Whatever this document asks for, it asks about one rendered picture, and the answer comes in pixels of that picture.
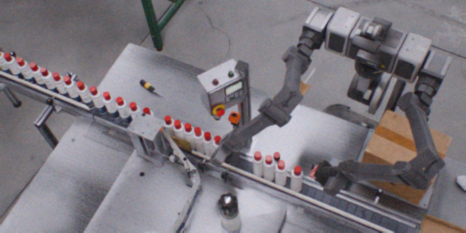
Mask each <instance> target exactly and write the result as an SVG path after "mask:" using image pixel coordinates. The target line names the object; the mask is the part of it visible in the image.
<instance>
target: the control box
mask: <svg viewBox="0 0 466 233"><path fill-rule="evenodd" d="M235 66H236V62H235V61H234V59H233V58H232V59H230V60H228V61H226V62H225V63H223V64H220V65H218V66H217V67H214V68H213V69H210V70H209V71H206V72H204V73H202V74H200V75H198V76H197V80H198V87H199V92H200V98H201V102H202V104H203V105H204V106H205V107H206V108H207V110H208V112H209V113H210V114H211V116H215V115H216V113H217V111H216V110H217V109H218V108H221V109H224V110H227V109H229V108H231V107H233V106H235V105H236V104H238V103H241V102H243V101H245V82H244V76H243V75H242V74H241V73H240V71H239V72H238V73H236V72H234V68H235ZM229 71H233V72H234V77H233V78H229V77H228V72H229ZM215 78H217V79H218V85H217V86H213V84H212V82H213V79H215ZM241 79H243V87H242V88H240V89H244V94H242V95H240V96H237V97H236V98H233V100H231V101H229V102H227V103H225V97H227V96H229V95H231V94H233V93H235V92H237V91H239V90H240V89H238V90H236V91H235V92H232V93H231V94H228V95H227V96H226V95H225V88H226V87H228V86H230V85H232V84H234V83H236V82H238V81H239V80H241Z"/></svg>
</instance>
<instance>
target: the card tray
mask: <svg viewBox="0 0 466 233"><path fill-rule="evenodd" d="M419 233H466V229H465V228H463V227H459V226H457V225H454V224H452V223H449V222H446V221H445V220H442V219H441V218H438V217H435V216H432V215H429V214H426V215H425V216H424V220H423V222H422V227H421V228H420V231H419Z"/></svg>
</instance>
